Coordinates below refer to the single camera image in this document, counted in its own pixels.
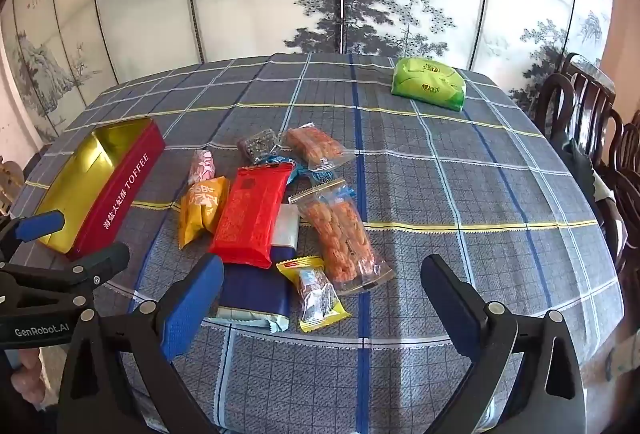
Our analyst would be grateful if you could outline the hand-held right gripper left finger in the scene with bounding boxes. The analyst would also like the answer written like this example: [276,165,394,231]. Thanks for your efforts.
[57,254,226,434]

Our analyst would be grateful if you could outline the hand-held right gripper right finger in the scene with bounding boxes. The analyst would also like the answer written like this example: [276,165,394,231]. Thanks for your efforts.
[415,254,587,434]

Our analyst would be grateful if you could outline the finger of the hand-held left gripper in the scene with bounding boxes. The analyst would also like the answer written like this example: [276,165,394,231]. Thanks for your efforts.
[0,210,66,262]
[0,242,131,311]

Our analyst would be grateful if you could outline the red and gold tin box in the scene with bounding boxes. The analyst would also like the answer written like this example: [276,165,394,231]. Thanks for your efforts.
[34,117,166,261]

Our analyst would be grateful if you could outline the blue round-label snack packet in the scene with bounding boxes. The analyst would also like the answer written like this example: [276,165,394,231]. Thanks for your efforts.
[287,169,348,202]

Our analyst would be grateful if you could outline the small clear orange snack packet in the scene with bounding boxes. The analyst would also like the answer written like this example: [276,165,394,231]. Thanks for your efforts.
[280,126,356,172]

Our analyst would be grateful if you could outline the person's left hand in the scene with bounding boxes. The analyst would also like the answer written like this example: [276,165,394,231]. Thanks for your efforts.
[5,348,46,413]

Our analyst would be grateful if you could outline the light wooden chair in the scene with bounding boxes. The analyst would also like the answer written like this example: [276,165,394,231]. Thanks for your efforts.
[0,155,26,215]

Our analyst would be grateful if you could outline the dark blue teal-edged packet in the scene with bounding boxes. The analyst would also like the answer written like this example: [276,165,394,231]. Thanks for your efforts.
[202,246,293,332]

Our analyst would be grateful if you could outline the grey plaid tablecloth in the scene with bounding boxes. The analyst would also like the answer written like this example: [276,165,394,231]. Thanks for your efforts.
[10,51,633,434]

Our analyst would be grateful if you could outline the yellow snack packet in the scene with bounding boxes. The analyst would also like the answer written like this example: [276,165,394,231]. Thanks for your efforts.
[177,176,231,251]

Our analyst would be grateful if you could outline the red snack packet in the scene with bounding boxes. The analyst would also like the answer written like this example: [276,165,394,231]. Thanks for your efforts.
[207,161,296,270]

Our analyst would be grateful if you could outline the yellow-trimmed clear snack packet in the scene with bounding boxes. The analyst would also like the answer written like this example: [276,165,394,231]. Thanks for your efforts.
[276,255,351,334]

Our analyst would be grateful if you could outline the white snack packet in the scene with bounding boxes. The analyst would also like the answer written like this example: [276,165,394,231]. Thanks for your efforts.
[270,203,301,251]

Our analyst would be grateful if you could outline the pink wrapped candy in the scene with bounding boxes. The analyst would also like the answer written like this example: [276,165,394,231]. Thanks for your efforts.
[187,149,217,187]

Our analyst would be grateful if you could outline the large clear orange snack packet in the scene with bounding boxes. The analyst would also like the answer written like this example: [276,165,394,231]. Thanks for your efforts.
[289,186,396,297]

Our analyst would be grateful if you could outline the light blue candy packet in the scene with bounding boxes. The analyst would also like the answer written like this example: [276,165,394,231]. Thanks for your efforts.
[260,154,303,190]

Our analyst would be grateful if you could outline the clear-wrapped dark sesame candy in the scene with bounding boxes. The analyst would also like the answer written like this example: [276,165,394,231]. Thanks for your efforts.
[236,128,281,165]

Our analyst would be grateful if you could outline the dark cloth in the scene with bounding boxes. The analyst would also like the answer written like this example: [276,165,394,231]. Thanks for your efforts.
[552,121,621,215]

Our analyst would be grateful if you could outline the green tissue pack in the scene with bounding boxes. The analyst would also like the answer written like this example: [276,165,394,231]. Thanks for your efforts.
[390,56,467,113]

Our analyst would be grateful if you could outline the dark wooden chair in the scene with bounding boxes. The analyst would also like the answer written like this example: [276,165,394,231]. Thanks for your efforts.
[534,53,618,150]
[607,109,640,275]

